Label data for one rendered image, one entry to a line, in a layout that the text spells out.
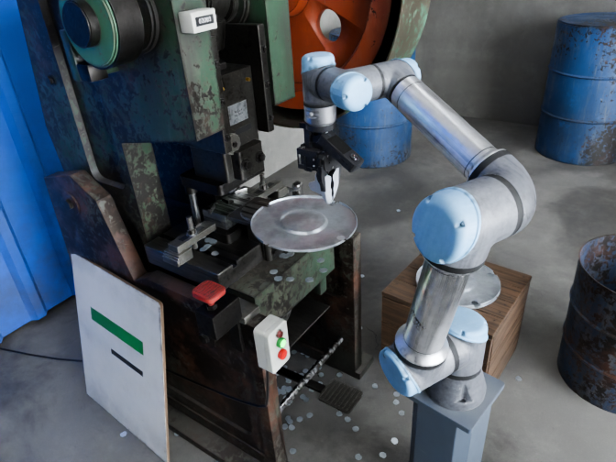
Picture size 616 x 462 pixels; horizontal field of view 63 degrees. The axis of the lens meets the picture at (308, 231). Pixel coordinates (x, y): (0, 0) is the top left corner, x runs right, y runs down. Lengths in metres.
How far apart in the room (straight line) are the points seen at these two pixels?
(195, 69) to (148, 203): 0.51
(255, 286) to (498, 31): 3.48
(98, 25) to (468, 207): 0.78
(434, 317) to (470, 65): 3.71
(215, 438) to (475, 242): 1.25
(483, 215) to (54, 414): 1.74
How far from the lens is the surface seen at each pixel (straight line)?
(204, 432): 1.85
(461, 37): 4.55
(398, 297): 1.78
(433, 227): 0.84
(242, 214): 1.42
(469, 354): 1.21
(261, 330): 1.26
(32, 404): 2.24
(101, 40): 1.15
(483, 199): 0.85
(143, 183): 1.51
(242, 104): 1.37
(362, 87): 1.05
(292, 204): 1.44
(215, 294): 1.17
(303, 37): 1.63
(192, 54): 1.17
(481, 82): 4.57
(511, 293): 1.87
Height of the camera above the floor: 1.46
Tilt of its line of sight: 31 degrees down
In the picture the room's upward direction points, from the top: 4 degrees counter-clockwise
